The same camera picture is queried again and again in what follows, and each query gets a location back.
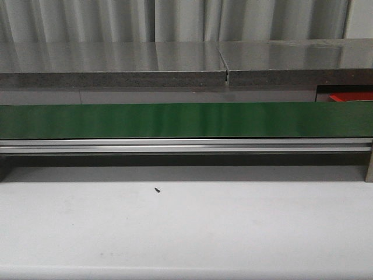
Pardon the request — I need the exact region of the white pleated curtain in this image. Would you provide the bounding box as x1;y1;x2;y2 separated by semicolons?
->
1;1;350;43

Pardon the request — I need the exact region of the red plastic tray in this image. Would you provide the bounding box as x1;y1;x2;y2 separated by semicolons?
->
329;92;373;102

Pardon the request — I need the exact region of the grey stone countertop slab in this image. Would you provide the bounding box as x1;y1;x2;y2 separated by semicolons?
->
1;42;226;89
219;38;372;86

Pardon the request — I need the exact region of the aluminium conveyor frame rail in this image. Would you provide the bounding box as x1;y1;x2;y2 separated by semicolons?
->
1;138;372;154

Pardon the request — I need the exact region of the left grey stone countertop slab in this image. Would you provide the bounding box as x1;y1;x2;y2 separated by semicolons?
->
1;42;226;89

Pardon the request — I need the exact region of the steel conveyor support bracket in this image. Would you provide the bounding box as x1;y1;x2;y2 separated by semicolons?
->
361;138;372;183

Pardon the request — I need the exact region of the green conveyor belt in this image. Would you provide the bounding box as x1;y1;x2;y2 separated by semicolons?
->
1;101;372;140

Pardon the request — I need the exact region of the right grey stone countertop slab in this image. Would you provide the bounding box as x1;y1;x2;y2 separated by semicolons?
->
219;38;372;86

